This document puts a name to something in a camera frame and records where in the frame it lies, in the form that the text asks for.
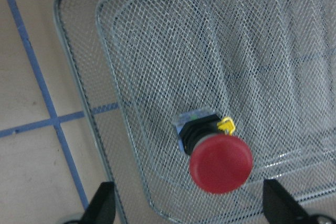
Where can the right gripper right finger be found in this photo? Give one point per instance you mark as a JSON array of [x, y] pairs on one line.
[[280, 207]]

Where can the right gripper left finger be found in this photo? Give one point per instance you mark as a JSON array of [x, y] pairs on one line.
[[101, 208]]

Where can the red emergency stop button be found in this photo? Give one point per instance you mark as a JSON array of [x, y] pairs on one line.
[[220, 162]]

